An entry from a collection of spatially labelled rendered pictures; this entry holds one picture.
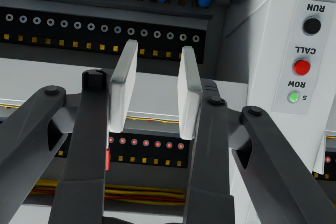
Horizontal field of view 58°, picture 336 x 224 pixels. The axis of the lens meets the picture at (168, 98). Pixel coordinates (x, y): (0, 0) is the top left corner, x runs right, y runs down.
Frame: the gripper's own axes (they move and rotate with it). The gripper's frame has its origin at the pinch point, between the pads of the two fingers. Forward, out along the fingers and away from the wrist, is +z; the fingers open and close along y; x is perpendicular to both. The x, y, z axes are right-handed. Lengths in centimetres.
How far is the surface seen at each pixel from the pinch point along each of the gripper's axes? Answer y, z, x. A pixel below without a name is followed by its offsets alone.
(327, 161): 32.5, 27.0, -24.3
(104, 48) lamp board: -8.4, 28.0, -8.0
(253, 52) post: 10.5, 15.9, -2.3
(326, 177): 32.3, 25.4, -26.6
